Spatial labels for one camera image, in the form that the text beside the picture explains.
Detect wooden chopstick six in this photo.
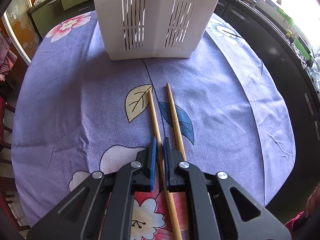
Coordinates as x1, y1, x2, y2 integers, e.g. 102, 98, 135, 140
166, 83, 186, 161

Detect dark lower counter cabinets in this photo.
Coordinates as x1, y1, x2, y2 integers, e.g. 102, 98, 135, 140
215, 0, 319, 209

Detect green plastic basin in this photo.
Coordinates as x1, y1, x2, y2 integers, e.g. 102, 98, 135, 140
293, 36, 311, 61

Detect white plastic utensil holder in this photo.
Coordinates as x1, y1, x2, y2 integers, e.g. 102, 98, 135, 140
94, 0, 219, 61

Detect purple floral tablecloth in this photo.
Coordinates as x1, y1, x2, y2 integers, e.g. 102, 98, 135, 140
12, 12, 296, 239

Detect person right hand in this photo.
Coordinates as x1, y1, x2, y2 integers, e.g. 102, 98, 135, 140
304, 185, 320, 218

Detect wooden chopstick five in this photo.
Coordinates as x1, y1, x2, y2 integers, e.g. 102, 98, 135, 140
148, 90, 182, 240

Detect green lower cabinets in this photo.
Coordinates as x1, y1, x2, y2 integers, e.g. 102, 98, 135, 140
29, 0, 95, 38

